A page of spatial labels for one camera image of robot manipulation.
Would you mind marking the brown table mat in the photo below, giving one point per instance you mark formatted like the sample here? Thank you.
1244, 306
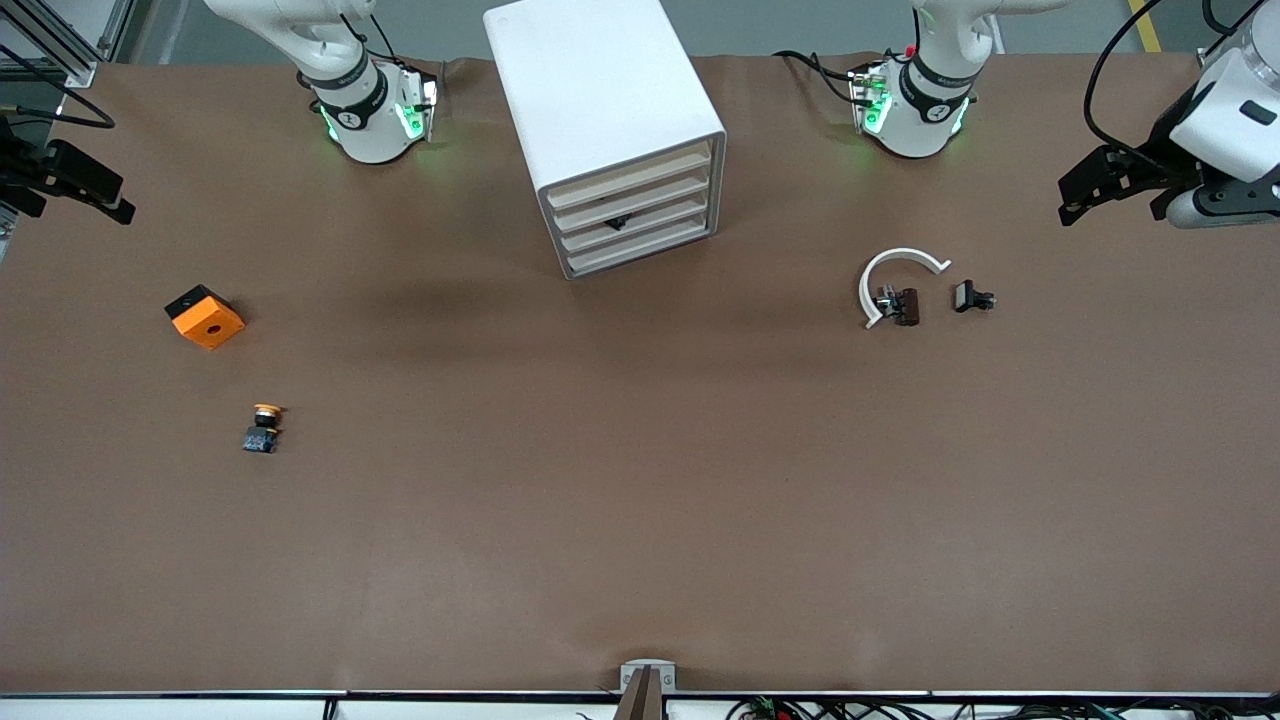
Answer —
640, 520

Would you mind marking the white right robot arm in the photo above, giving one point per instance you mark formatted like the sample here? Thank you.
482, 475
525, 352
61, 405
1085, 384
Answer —
365, 135

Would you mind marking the orange box with hole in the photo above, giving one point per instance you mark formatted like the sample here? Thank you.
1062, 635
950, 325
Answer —
208, 322

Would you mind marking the aluminium frame profile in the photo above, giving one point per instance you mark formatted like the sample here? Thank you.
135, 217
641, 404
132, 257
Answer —
1225, 55
60, 40

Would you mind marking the white drawer holding green button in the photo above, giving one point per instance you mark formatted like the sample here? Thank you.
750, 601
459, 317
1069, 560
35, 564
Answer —
665, 213

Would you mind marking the dark brown small component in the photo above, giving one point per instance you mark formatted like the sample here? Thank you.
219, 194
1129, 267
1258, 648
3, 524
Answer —
906, 306

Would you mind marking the white curved plastic part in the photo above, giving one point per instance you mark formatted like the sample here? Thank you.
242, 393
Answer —
872, 275

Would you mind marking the white drawer cabinet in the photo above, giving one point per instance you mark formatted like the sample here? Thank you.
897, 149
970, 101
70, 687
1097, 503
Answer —
590, 90

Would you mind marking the white drawer holding yellow button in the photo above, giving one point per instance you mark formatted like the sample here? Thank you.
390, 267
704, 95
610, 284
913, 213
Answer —
630, 178

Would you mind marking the white drawer holding red button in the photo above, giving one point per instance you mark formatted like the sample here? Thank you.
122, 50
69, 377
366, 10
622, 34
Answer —
640, 200

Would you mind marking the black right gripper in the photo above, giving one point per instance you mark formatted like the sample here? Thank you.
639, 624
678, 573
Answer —
22, 168

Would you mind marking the small black component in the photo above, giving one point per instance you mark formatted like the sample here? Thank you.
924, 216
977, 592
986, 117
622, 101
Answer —
967, 296

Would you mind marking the empty white drawer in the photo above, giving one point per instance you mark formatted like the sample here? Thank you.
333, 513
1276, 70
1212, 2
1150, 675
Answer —
645, 247

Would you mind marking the brown post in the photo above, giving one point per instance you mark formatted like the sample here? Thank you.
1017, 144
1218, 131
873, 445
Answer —
640, 700

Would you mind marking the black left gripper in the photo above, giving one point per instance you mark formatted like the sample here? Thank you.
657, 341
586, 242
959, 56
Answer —
1157, 163

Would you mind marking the grey metal bracket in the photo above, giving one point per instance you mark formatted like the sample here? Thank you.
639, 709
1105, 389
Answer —
648, 667

